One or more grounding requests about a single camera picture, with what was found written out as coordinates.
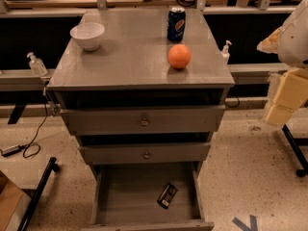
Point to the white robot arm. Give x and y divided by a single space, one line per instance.
292 45

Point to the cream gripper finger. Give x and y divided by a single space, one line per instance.
277 116
270 44

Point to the black power adapter with cable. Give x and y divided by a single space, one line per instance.
28 147

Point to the white pump bottle right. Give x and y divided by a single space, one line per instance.
225 51

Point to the white ceramic bowl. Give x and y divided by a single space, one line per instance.
87 35

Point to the grey wooden drawer cabinet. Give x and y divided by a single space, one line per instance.
130 70

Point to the blue pepsi can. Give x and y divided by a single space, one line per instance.
176 23

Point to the black metal leg right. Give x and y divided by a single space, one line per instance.
296 144

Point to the top grey drawer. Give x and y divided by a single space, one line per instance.
149 120

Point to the brown cardboard box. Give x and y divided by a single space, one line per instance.
11 204

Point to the open bottom grey drawer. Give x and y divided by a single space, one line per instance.
126 199

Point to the black metal leg left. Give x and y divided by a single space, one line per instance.
51 166

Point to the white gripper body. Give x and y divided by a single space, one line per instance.
295 40

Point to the orange fruit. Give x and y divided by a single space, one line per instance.
179 56

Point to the black rxbar chocolate bar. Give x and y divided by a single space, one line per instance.
167 195

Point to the clear sanitizer bottle left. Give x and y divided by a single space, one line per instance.
37 66

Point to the black metal leg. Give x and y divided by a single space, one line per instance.
296 144
51 166

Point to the middle grey drawer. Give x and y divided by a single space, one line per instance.
144 153

